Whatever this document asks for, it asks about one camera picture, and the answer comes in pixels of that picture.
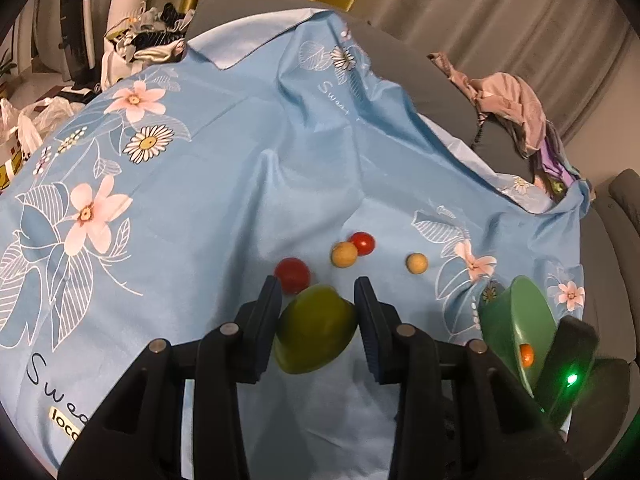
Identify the orange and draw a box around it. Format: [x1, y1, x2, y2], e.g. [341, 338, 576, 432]
[520, 344, 535, 370]

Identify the small tan round fruit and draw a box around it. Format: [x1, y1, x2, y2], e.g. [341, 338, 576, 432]
[406, 252, 428, 275]

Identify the round green fruit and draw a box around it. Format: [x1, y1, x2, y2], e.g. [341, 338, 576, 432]
[273, 284, 357, 375]

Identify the red cherry tomato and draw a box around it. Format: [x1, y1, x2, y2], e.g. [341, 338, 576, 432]
[349, 231, 375, 257]
[273, 257, 311, 295]

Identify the green plastic bowl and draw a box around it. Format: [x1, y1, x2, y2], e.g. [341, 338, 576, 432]
[478, 276, 556, 393]

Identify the grey sofa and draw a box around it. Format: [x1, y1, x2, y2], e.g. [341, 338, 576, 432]
[184, 0, 640, 476]

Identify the purple folded cloth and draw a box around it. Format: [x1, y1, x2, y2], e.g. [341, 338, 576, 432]
[532, 122, 580, 202]

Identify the pink crumpled garment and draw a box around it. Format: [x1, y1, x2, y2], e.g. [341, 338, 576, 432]
[428, 52, 547, 158]

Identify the light blue floral cloth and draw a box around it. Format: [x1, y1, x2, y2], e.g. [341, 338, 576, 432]
[1, 9, 588, 472]

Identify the pile of clutter bags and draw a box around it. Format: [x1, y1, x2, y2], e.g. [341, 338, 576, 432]
[1, 2, 195, 188]

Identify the black upright vacuum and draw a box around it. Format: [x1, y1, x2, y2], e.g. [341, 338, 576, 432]
[58, 0, 96, 86]

